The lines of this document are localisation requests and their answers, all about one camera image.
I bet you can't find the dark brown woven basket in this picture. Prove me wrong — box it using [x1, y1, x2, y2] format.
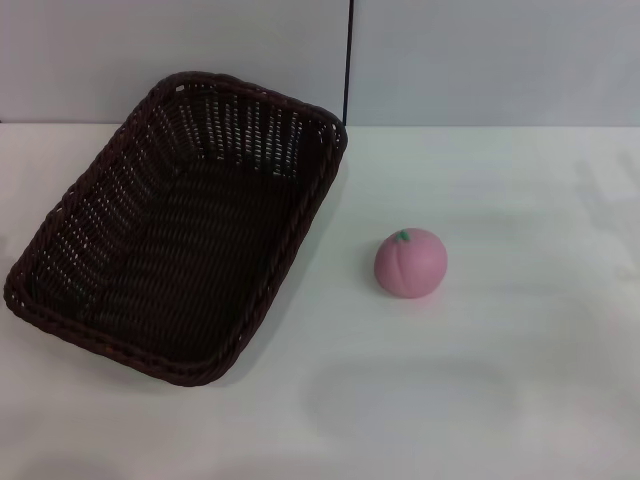
[3, 70, 349, 389]

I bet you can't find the pink toy peach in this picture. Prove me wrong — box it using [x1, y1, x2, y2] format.
[374, 228, 449, 301]

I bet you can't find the black vertical wall strip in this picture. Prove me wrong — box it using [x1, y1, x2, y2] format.
[342, 0, 357, 126]

